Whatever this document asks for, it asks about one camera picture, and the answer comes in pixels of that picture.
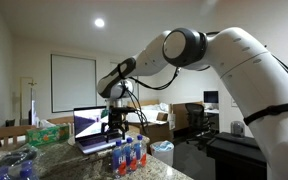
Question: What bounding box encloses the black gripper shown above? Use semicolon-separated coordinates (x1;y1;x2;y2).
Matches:
101;107;129;143

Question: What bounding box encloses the Fiji water bottle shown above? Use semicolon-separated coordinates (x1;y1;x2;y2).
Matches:
112;140;126;178
134;135;147;167
124;137;137;173

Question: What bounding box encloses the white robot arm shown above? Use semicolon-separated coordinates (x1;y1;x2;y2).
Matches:
97;27;288;180

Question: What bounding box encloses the open silver laptop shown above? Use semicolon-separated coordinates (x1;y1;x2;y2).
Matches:
73;106;126;154

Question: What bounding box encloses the white bed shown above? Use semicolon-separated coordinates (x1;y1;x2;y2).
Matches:
126;101;169;124

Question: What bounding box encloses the white trash bin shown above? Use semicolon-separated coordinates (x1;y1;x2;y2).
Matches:
150;140;174;166

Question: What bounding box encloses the white projection screen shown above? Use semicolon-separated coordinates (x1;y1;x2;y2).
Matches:
51;54;97;113

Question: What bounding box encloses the green tissue box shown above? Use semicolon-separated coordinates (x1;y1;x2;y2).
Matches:
26;125;70;146

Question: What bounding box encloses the black office chair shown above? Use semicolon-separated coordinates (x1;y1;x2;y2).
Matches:
185;103;214;150

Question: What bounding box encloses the plastic-wrapped water bottle pack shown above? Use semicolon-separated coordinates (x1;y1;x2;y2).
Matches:
0;149;40;180

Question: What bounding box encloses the computer monitor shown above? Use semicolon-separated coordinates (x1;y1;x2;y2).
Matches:
203;91;218;103

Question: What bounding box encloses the silver round device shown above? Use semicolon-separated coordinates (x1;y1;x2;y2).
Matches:
231;121;245;138

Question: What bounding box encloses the wooden chair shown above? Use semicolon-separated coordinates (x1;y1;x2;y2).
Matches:
0;125;35;147

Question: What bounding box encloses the black side cabinet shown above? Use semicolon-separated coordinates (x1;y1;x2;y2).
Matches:
206;132;267;180

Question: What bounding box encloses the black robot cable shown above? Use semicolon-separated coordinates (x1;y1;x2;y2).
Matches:
117;63;182;134

